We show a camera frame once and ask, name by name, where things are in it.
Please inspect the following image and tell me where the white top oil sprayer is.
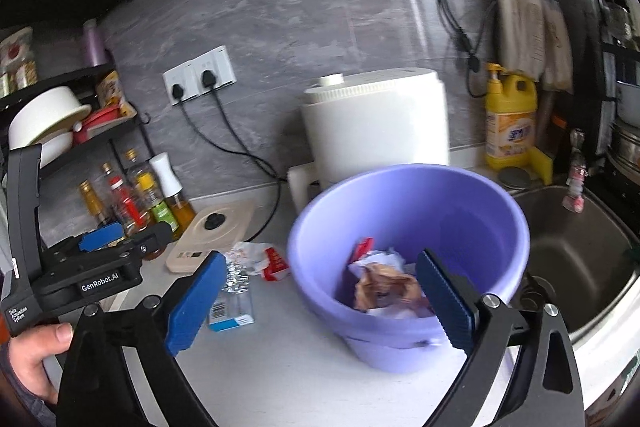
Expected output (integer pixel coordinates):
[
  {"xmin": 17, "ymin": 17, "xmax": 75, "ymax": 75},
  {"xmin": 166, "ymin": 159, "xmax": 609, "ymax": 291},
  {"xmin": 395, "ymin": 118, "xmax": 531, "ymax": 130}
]
[{"xmin": 149, "ymin": 152, "xmax": 197, "ymax": 233}]

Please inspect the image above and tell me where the beige hanging cloth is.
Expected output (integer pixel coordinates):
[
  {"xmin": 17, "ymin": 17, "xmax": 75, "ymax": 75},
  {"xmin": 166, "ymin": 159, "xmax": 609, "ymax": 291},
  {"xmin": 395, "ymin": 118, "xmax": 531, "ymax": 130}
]
[{"xmin": 492, "ymin": 0, "xmax": 573, "ymax": 95}]

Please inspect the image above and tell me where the round metal sink strainer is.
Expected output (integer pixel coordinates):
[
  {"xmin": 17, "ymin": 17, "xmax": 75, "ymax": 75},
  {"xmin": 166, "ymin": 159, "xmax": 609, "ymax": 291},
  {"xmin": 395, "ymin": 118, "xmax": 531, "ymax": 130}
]
[{"xmin": 499, "ymin": 167, "xmax": 536, "ymax": 192}]

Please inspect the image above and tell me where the white wrapper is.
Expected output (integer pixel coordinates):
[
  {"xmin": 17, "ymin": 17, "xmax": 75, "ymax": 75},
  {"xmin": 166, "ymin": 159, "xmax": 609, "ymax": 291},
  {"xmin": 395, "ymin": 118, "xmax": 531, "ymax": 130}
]
[{"xmin": 230, "ymin": 242, "xmax": 271, "ymax": 278}]

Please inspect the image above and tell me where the black metal kitchen rack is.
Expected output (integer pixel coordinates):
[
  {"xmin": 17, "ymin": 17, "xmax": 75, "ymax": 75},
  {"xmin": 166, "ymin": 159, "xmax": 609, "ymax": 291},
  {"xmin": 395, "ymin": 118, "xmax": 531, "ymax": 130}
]
[{"xmin": 0, "ymin": 62, "xmax": 151, "ymax": 233}]

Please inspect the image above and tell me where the white dish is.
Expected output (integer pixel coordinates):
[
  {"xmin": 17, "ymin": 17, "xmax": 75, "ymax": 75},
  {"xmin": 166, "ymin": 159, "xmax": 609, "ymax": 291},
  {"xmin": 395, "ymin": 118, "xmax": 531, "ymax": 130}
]
[{"xmin": 40, "ymin": 132, "xmax": 76, "ymax": 168}]

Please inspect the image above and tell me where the red white carton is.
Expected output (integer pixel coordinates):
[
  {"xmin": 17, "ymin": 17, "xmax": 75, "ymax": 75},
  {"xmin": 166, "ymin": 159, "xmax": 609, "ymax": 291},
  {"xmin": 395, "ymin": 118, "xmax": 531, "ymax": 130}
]
[{"xmin": 262, "ymin": 247, "xmax": 291, "ymax": 283}]

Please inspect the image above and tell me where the foil wad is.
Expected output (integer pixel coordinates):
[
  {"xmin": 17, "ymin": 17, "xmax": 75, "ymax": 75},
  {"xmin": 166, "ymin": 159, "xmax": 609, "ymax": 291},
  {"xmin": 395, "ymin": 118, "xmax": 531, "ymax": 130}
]
[{"xmin": 222, "ymin": 264, "xmax": 251, "ymax": 295}]

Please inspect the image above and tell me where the white wall socket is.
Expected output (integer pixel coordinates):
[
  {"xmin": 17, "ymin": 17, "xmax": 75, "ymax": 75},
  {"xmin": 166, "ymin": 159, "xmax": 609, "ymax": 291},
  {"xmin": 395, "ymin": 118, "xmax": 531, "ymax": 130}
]
[
  {"xmin": 162, "ymin": 66, "xmax": 198, "ymax": 108},
  {"xmin": 192, "ymin": 46, "xmax": 237, "ymax": 96}
]

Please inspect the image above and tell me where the purple plastic bucket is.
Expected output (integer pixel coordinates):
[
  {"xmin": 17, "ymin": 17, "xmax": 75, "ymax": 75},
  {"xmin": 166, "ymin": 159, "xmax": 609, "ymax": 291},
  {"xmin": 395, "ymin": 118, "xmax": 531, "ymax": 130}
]
[{"xmin": 286, "ymin": 163, "xmax": 532, "ymax": 375}]

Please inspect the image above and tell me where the person's left hand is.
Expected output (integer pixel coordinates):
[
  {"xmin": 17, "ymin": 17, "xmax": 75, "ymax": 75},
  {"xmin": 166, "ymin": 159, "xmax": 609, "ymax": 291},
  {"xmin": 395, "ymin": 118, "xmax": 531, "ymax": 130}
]
[{"xmin": 7, "ymin": 323, "xmax": 76, "ymax": 404}]

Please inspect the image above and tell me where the blue white box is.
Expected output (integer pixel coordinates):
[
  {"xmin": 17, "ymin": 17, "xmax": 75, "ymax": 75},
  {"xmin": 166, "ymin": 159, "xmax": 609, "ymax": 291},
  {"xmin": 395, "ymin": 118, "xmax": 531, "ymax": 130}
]
[{"xmin": 207, "ymin": 292, "xmax": 256, "ymax": 333}]

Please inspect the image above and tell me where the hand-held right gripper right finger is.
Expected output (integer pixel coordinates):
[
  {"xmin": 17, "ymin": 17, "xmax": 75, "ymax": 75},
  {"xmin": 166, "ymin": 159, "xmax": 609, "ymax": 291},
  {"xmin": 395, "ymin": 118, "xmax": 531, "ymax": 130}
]
[{"xmin": 415, "ymin": 248, "xmax": 585, "ymax": 427}]

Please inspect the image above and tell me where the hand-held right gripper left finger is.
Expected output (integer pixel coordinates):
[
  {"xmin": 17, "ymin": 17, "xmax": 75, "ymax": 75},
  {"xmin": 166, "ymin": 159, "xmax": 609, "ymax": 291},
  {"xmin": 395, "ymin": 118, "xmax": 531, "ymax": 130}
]
[{"xmin": 55, "ymin": 251, "xmax": 229, "ymax": 427}]

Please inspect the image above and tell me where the white air fryer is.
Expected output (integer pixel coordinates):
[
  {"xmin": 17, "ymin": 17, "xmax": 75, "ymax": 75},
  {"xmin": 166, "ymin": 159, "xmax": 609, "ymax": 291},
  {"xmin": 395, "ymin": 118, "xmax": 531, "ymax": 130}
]
[{"xmin": 286, "ymin": 68, "xmax": 451, "ymax": 218}]

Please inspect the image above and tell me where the yellow snack packet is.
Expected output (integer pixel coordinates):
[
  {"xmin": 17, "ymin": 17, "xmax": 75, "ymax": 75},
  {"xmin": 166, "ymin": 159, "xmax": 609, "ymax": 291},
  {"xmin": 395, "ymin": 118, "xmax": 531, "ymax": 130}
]
[{"xmin": 96, "ymin": 71, "xmax": 136, "ymax": 118}]

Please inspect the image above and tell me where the steel pot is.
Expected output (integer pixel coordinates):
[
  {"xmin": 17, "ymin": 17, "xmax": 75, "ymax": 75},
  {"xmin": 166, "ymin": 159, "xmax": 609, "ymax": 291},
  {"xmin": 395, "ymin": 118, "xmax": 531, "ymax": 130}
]
[{"xmin": 605, "ymin": 117, "xmax": 640, "ymax": 188}]

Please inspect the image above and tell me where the purple cylinder bottle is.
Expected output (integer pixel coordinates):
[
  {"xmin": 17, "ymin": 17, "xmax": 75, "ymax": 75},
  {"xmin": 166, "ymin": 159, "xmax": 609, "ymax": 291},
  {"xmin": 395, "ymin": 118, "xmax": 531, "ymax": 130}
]
[{"xmin": 82, "ymin": 19, "xmax": 107, "ymax": 68}]

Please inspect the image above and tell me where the black power cable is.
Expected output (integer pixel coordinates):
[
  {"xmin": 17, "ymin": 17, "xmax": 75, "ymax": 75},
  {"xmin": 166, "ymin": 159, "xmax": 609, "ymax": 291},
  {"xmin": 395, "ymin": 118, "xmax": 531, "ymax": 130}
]
[
  {"xmin": 177, "ymin": 102, "xmax": 288, "ymax": 185},
  {"xmin": 212, "ymin": 88, "xmax": 282, "ymax": 242}
]

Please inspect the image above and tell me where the black hanging cable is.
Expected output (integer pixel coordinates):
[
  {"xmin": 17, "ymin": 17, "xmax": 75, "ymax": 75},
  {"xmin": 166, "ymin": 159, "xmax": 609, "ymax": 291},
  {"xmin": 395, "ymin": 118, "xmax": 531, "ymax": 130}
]
[{"xmin": 437, "ymin": 0, "xmax": 501, "ymax": 100}]

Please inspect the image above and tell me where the yellow detergent bottle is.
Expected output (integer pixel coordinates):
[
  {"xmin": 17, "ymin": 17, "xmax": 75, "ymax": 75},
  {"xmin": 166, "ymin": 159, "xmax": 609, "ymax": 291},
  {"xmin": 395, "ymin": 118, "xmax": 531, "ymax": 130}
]
[{"xmin": 484, "ymin": 63, "xmax": 538, "ymax": 172}]

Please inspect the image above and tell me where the white tissue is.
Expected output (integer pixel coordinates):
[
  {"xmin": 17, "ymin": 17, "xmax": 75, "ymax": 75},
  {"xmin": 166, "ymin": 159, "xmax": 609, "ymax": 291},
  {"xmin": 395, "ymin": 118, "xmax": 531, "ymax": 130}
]
[{"xmin": 372, "ymin": 248, "xmax": 407, "ymax": 270}]

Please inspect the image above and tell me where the red plastic kitchen tool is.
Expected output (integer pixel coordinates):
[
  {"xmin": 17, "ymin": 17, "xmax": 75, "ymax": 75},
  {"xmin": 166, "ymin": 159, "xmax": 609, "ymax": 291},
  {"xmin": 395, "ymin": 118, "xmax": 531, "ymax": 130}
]
[{"xmin": 72, "ymin": 107, "xmax": 123, "ymax": 145}]

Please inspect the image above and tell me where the yellow sponge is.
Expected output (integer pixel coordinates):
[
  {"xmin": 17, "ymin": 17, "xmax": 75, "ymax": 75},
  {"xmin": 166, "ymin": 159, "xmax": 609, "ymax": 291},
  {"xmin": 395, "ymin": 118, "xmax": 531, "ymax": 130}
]
[{"xmin": 530, "ymin": 147, "xmax": 555, "ymax": 185}]

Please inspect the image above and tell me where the steel kitchen sink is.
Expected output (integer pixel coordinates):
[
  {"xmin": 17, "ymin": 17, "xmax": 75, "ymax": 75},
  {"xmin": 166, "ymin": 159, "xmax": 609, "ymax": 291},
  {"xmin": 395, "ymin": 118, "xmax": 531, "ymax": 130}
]
[{"xmin": 510, "ymin": 184, "xmax": 640, "ymax": 348}]

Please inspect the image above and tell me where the beige kitchen scale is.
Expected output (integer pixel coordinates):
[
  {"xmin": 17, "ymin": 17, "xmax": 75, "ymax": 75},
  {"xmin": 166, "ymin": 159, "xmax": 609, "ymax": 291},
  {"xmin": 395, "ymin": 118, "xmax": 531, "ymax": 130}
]
[{"xmin": 165, "ymin": 198, "xmax": 257, "ymax": 274}]

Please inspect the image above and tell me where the amber bottle yellow cap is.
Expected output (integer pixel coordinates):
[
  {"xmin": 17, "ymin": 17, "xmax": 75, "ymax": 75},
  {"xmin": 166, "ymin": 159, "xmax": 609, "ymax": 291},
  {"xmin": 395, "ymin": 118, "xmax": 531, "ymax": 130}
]
[{"xmin": 77, "ymin": 179, "xmax": 108, "ymax": 228}]

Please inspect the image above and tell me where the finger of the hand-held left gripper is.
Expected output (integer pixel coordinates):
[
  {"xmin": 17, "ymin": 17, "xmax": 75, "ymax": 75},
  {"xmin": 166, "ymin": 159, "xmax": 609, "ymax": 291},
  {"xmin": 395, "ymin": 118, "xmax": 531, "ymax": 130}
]
[
  {"xmin": 111, "ymin": 221, "xmax": 174, "ymax": 261},
  {"xmin": 47, "ymin": 222, "xmax": 127, "ymax": 261}
]

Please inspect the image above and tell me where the black dish rack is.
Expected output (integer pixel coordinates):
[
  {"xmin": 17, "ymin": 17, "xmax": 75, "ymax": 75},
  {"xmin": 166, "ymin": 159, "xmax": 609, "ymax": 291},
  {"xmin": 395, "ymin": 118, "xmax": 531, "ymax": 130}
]
[{"xmin": 585, "ymin": 0, "xmax": 640, "ymax": 168}]

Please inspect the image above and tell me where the pink plastic faucet nozzle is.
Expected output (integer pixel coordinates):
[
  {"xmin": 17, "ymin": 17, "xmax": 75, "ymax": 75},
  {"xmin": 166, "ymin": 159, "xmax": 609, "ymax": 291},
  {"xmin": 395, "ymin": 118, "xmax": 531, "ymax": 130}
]
[{"xmin": 562, "ymin": 129, "xmax": 588, "ymax": 214}]

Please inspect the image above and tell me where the large white bowl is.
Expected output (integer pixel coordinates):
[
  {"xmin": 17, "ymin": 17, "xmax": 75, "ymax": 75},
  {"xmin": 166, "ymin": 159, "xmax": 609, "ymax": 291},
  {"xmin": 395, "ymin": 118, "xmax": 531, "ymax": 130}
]
[{"xmin": 7, "ymin": 87, "xmax": 93, "ymax": 152}]

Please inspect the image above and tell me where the brown paper bag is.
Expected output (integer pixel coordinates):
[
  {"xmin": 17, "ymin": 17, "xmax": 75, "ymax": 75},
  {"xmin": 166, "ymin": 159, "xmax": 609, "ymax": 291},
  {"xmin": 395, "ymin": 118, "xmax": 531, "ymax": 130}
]
[{"xmin": 354, "ymin": 263, "xmax": 423, "ymax": 310}]

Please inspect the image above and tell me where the labelled food jar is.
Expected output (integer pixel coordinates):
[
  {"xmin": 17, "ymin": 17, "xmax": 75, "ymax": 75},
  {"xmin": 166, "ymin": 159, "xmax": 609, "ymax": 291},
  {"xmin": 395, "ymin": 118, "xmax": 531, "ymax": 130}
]
[{"xmin": 0, "ymin": 27, "xmax": 38, "ymax": 95}]

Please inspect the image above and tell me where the yellow cap green label bottle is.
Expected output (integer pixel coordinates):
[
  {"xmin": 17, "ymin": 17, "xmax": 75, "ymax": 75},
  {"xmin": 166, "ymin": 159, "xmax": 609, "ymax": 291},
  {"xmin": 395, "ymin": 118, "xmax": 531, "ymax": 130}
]
[{"xmin": 135, "ymin": 172, "xmax": 181, "ymax": 233}]

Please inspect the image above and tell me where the clear bottle gold cap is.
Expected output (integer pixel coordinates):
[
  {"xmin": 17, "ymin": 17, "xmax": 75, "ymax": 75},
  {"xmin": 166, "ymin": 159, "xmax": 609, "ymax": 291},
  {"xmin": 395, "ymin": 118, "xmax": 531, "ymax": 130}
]
[{"xmin": 122, "ymin": 148, "xmax": 151, "ymax": 188}]

